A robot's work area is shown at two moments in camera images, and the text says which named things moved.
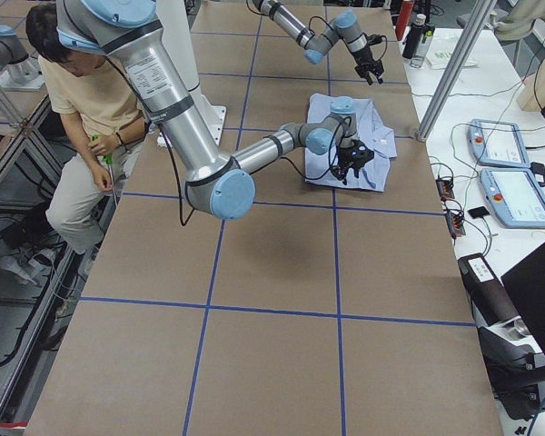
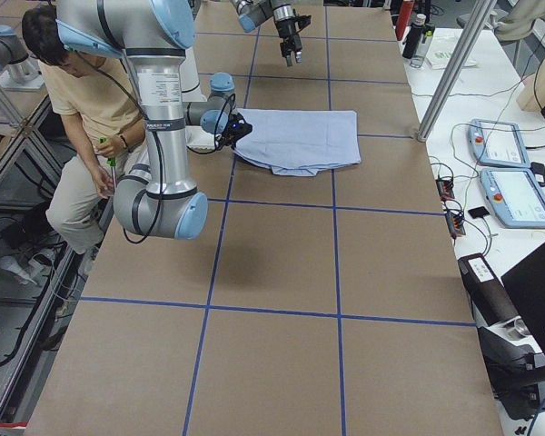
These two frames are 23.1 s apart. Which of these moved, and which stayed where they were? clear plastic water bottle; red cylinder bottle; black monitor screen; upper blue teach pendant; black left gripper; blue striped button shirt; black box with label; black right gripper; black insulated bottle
Moved: blue striped button shirt; black left gripper; black right gripper
Stayed: clear plastic water bottle; upper blue teach pendant; black monitor screen; black box with label; black insulated bottle; red cylinder bottle
